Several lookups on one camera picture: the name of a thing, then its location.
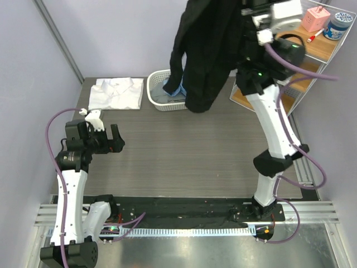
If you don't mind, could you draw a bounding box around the white slotted cable duct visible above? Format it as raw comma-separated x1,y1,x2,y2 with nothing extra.
99,226,256,238

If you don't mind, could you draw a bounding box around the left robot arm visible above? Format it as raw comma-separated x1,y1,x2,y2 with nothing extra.
40,119,125,267

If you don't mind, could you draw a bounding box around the blue crumpled shirt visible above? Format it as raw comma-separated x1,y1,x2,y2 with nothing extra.
162,75,187,98

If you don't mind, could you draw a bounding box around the pink cube power strip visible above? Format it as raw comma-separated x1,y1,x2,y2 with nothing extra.
301,6,331,32

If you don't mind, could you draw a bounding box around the white wire wooden shelf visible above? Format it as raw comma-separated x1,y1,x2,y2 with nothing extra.
230,1,356,114

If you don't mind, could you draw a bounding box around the aluminium frame rail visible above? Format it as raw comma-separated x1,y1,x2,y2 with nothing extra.
35,201,340,226

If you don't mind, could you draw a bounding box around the white plastic laundry basket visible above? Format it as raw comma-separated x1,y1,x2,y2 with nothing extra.
146,69,187,112

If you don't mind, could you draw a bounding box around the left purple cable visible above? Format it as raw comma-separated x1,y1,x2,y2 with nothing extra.
46,108,146,268

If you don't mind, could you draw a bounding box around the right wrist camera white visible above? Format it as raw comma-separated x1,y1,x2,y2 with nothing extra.
257,0,303,46

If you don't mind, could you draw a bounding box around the purple cable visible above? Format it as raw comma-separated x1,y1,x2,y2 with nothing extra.
46,108,146,268
250,41,340,244

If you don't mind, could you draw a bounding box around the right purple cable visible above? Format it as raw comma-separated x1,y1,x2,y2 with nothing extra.
250,41,340,244

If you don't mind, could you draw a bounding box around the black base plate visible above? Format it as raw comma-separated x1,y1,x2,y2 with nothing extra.
52,195,286,228

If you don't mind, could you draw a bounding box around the blue patterned jar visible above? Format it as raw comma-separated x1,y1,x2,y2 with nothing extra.
323,12,354,41

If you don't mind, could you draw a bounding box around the black long sleeve shirt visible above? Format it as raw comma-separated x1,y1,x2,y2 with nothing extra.
163,1,243,113

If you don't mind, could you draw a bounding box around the folded white shirt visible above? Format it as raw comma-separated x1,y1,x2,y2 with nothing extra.
88,77,144,110

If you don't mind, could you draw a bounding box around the grey shirt in basket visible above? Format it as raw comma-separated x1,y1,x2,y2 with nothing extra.
150,84,186,104

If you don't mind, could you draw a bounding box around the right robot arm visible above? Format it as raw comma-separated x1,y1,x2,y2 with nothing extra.
235,1,308,221

